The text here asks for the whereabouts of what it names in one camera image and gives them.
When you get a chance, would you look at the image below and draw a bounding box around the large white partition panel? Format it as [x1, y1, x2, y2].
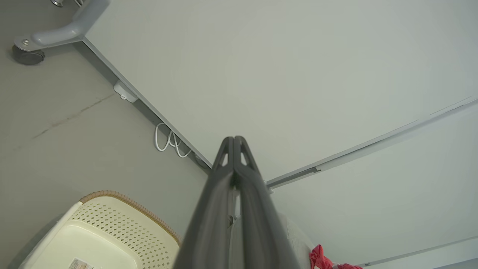
[81, 0, 478, 184]

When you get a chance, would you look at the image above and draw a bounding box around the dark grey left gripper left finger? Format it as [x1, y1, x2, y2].
[173, 136, 236, 269]

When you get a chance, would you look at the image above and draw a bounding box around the dark partition edge post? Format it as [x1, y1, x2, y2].
[266, 95, 478, 189]

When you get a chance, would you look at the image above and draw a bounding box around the white power adapter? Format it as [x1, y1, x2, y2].
[113, 80, 139, 103]

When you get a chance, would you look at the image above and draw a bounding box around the red garment with white stripes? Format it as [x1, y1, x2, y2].
[309, 244, 363, 269]

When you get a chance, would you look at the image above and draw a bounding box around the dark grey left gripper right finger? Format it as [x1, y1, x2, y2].
[234, 135, 300, 269]

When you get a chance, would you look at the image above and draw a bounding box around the white looped cable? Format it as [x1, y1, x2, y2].
[155, 122, 193, 158]

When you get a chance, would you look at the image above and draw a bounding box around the cream perforated laundry basket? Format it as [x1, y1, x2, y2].
[18, 190, 182, 269]

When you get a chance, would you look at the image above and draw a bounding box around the black caster wheel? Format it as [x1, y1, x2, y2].
[12, 44, 46, 66]

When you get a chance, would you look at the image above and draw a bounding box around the paper sticker inside basket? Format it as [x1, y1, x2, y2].
[67, 257, 94, 269]

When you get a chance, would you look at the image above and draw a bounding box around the grey metal stand leg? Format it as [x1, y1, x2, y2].
[50, 0, 85, 8]

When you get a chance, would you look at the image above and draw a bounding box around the grey table leg with caster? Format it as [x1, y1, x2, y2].
[14, 0, 111, 53]

